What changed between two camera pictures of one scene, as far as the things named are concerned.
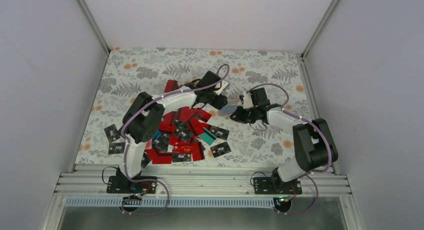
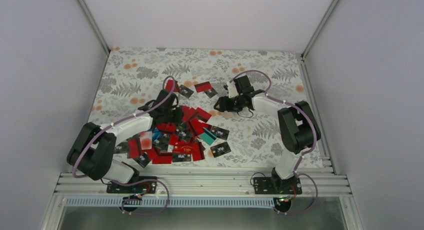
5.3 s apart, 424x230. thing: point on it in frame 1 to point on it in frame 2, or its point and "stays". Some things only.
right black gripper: x=239 y=117 to x=224 y=105
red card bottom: x=162 y=159 stays
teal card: x=208 y=136 stays
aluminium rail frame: x=328 y=184 stays
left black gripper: x=219 y=103 to x=178 y=117
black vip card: x=220 y=149 stays
